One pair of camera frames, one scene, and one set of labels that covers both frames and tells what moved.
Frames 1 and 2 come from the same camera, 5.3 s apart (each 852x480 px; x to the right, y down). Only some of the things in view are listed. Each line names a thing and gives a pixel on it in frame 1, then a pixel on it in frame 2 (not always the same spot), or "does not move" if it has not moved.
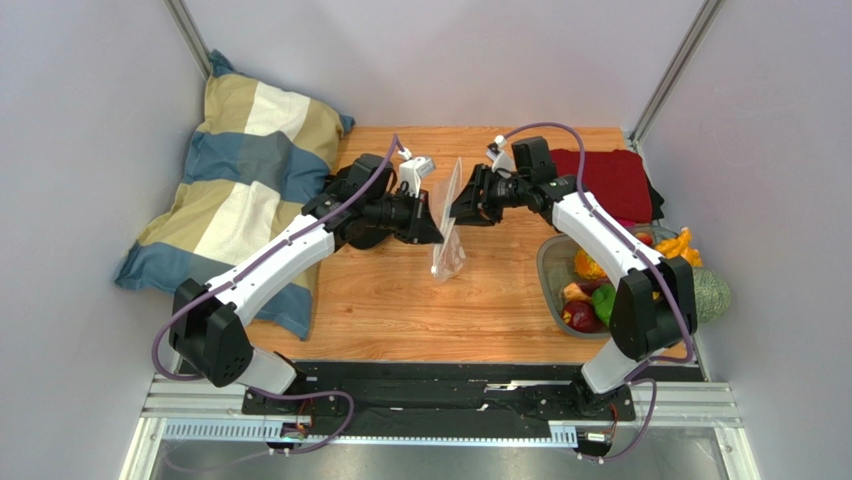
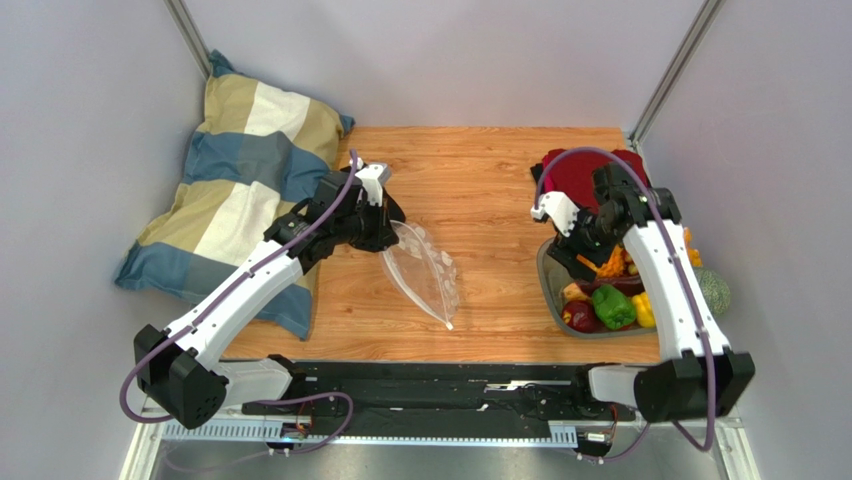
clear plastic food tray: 556,270 does not move
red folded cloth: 617,180 does not move
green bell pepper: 604,298 does not move
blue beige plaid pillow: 250,165 does not move
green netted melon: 712,294 does not move
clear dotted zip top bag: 449,256 → 419,268
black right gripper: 480,197 → 576,252
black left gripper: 420,228 → 382,234
